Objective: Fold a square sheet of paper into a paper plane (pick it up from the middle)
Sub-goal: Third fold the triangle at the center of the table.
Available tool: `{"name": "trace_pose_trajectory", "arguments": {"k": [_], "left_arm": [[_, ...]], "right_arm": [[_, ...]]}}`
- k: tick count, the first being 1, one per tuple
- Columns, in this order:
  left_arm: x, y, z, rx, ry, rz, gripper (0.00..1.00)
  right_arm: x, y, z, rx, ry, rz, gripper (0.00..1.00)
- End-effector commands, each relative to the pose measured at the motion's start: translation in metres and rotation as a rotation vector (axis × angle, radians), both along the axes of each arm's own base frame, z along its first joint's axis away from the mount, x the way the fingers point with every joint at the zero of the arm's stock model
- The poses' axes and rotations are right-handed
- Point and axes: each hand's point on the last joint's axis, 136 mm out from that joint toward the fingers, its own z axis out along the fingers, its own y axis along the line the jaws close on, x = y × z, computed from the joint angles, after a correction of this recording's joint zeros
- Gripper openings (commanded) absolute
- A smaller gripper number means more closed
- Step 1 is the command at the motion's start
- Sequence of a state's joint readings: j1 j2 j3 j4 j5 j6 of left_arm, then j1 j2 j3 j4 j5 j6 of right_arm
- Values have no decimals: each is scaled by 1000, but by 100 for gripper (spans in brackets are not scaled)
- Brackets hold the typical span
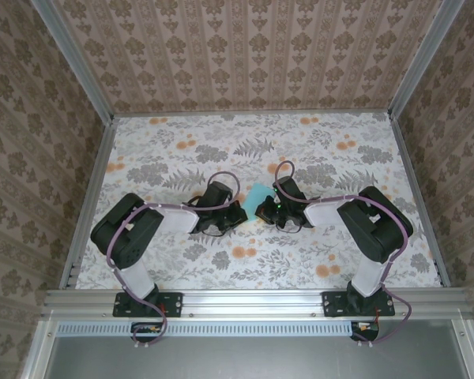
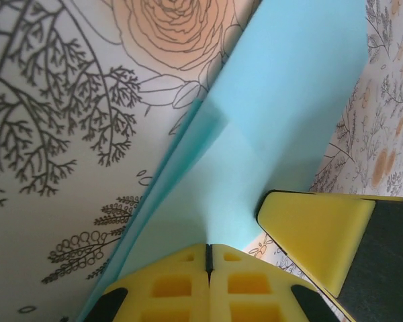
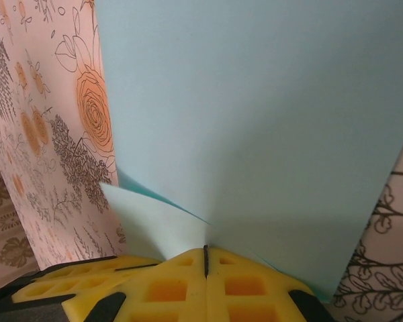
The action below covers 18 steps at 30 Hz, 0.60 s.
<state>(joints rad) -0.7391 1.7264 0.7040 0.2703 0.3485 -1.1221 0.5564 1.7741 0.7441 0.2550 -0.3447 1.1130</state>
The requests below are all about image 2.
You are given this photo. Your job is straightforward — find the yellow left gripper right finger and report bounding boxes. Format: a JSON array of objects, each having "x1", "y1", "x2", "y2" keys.
[{"x1": 208, "y1": 243, "x2": 335, "y2": 322}]

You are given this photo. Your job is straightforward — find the light blue cloth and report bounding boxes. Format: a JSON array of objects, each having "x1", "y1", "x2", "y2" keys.
[{"x1": 75, "y1": 0, "x2": 371, "y2": 322}]

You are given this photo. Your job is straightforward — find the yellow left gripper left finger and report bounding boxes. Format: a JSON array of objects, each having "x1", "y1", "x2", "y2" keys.
[{"x1": 102, "y1": 243, "x2": 212, "y2": 322}]

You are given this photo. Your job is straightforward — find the floral printed table cover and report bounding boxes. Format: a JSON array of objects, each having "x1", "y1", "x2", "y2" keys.
[{"x1": 0, "y1": 0, "x2": 403, "y2": 322}]

